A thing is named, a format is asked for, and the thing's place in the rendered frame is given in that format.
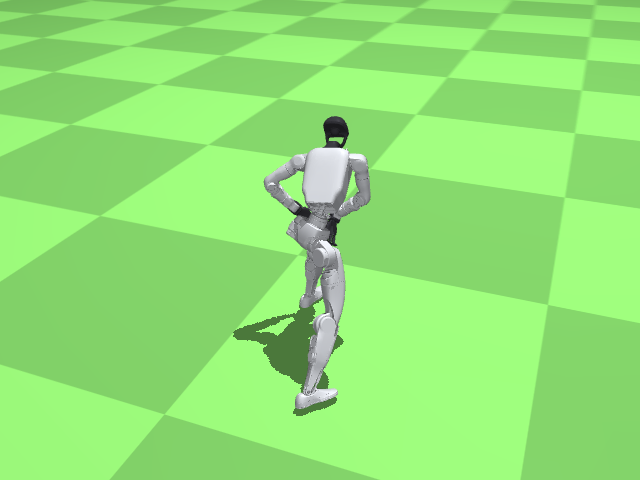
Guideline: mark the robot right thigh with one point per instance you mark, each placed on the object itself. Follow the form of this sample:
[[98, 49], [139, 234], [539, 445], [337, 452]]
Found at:
[[332, 280]]

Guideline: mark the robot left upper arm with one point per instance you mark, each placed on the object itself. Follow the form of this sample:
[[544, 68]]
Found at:
[[297, 163]]

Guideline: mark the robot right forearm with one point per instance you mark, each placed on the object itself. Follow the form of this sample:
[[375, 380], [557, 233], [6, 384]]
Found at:
[[346, 208]]

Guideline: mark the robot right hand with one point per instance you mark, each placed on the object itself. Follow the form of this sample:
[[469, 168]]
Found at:
[[332, 227]]

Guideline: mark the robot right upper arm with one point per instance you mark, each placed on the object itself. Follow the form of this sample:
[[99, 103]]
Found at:
[[359, 165]]

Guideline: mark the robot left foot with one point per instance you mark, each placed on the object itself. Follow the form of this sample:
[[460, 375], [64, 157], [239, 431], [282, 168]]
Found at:
[[306, 301]]

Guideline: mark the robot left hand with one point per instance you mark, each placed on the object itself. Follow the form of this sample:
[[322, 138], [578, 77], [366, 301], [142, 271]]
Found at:
[[303, 211]]

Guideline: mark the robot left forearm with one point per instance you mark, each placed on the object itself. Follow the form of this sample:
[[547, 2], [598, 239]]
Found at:
[[283, 197]]

